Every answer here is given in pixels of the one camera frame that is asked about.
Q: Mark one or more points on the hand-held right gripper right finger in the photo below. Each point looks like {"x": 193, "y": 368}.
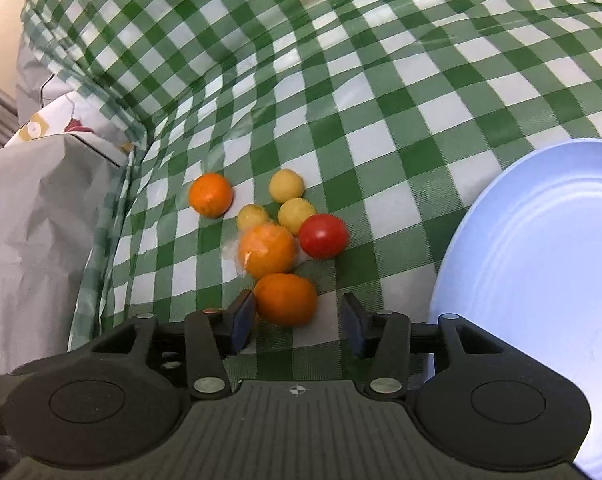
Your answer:
{"x": 354, "y": 330}

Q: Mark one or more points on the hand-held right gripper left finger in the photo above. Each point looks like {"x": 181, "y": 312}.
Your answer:
{"x": 243, "y": 327}

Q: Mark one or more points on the plastic-wrapped orange tangerine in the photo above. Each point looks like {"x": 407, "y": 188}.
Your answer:
{"x": 268, "y": 251}

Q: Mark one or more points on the red tomato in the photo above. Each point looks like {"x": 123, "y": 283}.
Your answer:
{"x": 323, "y": 236}

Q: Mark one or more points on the yellow round fruit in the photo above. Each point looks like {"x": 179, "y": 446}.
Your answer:
{"x": 251, "y": 215}
{"x": 286, "y": 185}
{"x": 294, "y": 213}

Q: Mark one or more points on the small orange tangerine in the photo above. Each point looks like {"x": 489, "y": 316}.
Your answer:
{"x": 211, "y": 195}

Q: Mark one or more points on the light blue plate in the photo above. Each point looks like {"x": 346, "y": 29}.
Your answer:
{"x": 536, "y": 280}

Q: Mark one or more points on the grey paper bag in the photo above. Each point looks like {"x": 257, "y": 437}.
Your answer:
{"x": 46, "y": 240}

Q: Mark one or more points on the green checked tablecloth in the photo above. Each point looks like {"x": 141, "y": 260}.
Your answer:
{"x": 381, "y": 85}

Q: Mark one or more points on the white printed cloth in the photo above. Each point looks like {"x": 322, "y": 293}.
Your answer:
{"x": 76, "y": 120}

